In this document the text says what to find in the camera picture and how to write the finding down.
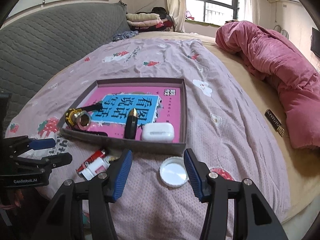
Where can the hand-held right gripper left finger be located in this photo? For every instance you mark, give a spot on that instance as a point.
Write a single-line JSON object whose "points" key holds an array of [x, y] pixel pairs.
{"points": [[122, 175]]}

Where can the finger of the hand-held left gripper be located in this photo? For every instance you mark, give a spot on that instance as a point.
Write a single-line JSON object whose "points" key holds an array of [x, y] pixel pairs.
{"points": [[58, 160], [41, 143]]}

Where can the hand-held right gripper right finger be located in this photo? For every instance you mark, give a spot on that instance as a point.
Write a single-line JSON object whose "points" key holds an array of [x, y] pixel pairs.
{"points": [[192, 173]]}

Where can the white plastic bottle cap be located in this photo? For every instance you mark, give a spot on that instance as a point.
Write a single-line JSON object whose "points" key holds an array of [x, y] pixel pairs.
{"points": [[174, 172]]}

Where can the shallow grey cardboard box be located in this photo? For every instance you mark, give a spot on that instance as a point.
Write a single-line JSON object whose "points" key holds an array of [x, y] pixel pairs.
{"points": [[150, 148]]}

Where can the yellow black wrist watch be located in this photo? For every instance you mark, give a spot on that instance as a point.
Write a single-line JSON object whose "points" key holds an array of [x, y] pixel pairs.
{"points": [[71, 117]]}

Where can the brass pipe fitting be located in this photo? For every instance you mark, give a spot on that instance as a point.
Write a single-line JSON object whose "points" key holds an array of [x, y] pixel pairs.
{"points": [[83, 120]]}

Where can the white earbuds case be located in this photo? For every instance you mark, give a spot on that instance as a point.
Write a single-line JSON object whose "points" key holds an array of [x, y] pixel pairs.
{"points": [[158, 132]]}

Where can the red white toy truck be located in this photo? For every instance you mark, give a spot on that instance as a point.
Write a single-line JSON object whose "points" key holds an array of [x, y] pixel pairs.
{"points": [[92, 167]]}

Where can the red lighter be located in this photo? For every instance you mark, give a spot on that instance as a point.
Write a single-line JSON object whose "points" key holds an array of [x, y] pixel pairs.
{"points": [[101, 152]]}

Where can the pink blue picture book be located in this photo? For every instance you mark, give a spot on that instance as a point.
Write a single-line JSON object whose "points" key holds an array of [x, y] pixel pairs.
{"points": [[170, 110]]}

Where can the black gold rectangular tag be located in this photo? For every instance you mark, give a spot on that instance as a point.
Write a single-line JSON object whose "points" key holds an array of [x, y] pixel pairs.
{"points": [[275, 122]]}

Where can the grey quilted headboard cover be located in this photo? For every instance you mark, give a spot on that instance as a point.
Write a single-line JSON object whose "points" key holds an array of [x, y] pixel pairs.
{"points": [[55, 37]]}

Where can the pink strawberry printed blanket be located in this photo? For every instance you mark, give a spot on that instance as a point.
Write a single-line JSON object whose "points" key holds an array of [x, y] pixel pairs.
{"points": [[170, 60]]}

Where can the dark floral cloth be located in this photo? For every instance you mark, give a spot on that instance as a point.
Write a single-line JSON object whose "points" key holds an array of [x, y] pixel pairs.
{"points": [[125, 35]]}

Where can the pink rolled quilt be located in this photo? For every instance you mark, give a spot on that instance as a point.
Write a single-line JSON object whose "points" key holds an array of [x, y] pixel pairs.
{"points": [[282, 55]]}

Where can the stack of folded clothes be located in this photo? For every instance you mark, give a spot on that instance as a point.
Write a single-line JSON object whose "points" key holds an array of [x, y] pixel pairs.
{"points": [[145, 20]]}

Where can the cream curtain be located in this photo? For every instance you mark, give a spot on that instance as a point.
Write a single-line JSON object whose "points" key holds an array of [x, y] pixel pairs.
{"points": [[176, 5], [252, 2]]}

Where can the dark framed window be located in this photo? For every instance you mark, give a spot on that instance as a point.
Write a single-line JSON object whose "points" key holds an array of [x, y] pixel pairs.
{"points": [[217, 0]]}

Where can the black wall screen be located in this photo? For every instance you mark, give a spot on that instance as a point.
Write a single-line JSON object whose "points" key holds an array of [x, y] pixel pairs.
{"points": [[315, 41]]}

